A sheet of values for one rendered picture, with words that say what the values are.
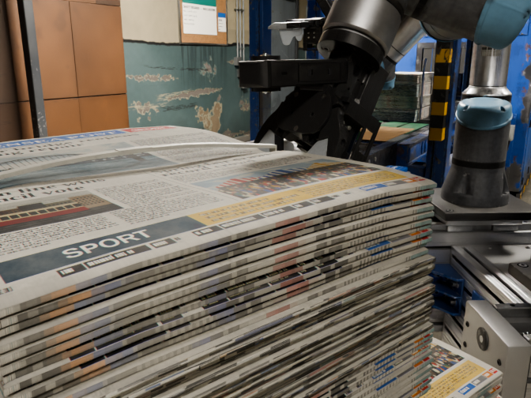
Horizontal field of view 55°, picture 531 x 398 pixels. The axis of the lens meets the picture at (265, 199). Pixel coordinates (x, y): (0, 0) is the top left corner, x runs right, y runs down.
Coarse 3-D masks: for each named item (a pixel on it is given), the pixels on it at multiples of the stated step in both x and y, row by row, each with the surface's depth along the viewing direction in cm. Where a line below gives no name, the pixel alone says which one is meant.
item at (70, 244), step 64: (64, 192) 32; (128, 192) 32; (192, 192) 32; (256, 192) 31; (320, 192) 31; (384, 192) 32; (0, 256) 22; (64, 256) 22; (128, 256) 22; (192, 256) 23; (256, 256) 26; (320, 256) 29; (384, 256) 33; (0, 320) 18; (64, 320) 20; (128, 320) 22; (192, 320) 24; (256, 320) 27; (320, 320) 30; (384, 320) 33; (0, 384) 19; (64, 384) 21; (128, 384) 22; (192, 384) 24; (256, 384) 27; (320, 384) 30; (384, 384) 35
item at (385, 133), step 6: (384, 126) 260; (366, 132) 241; (378, 132) 241; (384, 132) 241; (390, 132) 241; (396, 132) 241; (402, 132) 241; (366, 138) 222; (378, 138) 222; (384, 138) 222; (390, 138) 222
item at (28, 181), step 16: (128, 160) 43; (144, 160) 43; (160, 160) 43; (176, 160) 43; (192, 160) 43; (208, 160) 43; (224, 160) 43; (16, 176) 37; (32, 176) 37; (48, 176) 37; (64, 176) 37; (80, 176) 37; (96, 176) 37; (112, 176) 37; (0, 192) 32
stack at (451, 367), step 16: (432, 352) 56; (448, 352) 56; (464, 352) 56; (432, 368) 53; (448, 368) 53; (464, 368) 53; (480, 368) 53; (432, 384) 50; (448, 384) 50; (464, 384) 50; (480, 384) 50; (496, 384) 53
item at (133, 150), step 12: (180, 144) 43; (192, 144) 43; (204, 144) 43; (216, 144) 44; (228, 144) 45; (240, 144) 46; (252, 144) 47; (264, 144) 49; (72, 156) 37; (84, 156) 37; (96, 156) 38; (108, 156) 38; (24, 168) 35; (36, 168) 35
